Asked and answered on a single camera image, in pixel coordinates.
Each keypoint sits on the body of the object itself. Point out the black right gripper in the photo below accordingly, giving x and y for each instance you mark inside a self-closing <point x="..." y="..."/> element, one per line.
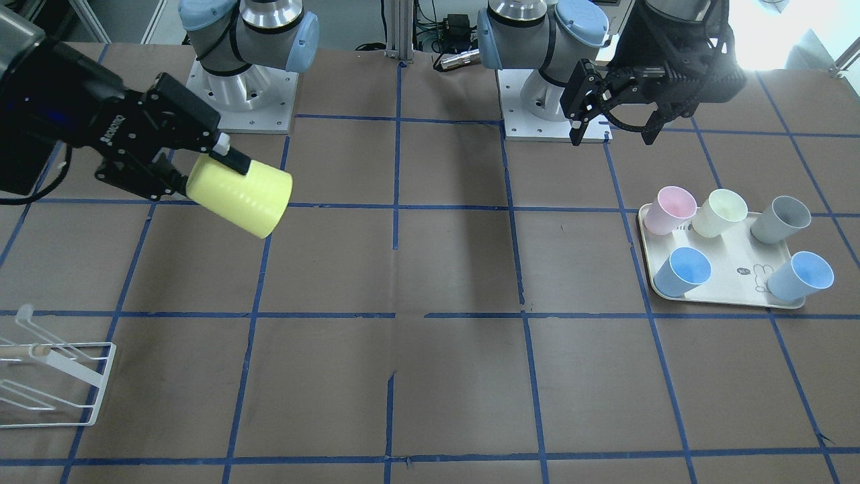
<point x="79" y="114"/>

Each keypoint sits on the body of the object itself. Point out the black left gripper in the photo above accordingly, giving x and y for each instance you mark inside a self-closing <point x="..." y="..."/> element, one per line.
<point x="586" y="89"/>

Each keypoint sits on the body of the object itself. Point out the yellow plastic cup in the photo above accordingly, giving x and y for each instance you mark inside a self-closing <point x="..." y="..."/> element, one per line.
<point x="255" y="202"/>

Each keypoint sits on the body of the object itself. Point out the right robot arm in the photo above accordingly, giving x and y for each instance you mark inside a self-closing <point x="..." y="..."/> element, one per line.
<point x="228" y="36"/>

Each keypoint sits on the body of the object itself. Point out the pink plastic cup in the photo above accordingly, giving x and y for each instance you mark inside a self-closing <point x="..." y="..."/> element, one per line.
<point x="672" y="207"/>

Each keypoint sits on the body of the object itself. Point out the pale green plastic cup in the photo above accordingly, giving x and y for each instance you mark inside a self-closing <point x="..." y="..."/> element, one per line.
<point x="722" y="210"/>

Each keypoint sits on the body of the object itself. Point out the blue plastic cup near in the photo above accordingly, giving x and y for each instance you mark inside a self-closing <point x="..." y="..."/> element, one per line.
<point x="685" y="269"/>

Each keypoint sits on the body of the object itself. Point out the blue plastic cup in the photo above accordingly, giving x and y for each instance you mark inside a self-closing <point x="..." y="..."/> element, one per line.
<point x="685" y="269"/>
<point x="805" y="273"/>

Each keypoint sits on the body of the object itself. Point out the grey plastic cup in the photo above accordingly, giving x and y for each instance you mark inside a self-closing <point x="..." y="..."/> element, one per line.
<point x="785" y="216"/>

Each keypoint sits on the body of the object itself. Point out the blue plastic cup far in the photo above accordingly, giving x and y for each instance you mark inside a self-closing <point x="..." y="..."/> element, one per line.
<point x="805" y="273"/>

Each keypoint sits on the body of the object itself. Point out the silver cylinder device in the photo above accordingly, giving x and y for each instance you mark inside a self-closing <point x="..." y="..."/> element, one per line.
<point x="448" y="62"/>

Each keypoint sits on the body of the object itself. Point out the cream serving tray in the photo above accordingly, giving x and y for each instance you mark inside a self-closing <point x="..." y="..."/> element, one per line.
<point x="741" y="265"/>

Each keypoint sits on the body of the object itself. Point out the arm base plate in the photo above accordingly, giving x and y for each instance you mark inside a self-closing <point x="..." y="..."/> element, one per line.
<point x="531" y="107"/>
<point x="258" y="101"/>

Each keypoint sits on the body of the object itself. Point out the white wire cup rack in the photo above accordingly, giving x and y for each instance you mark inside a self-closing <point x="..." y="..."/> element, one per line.
<point x="50" y="382"/>

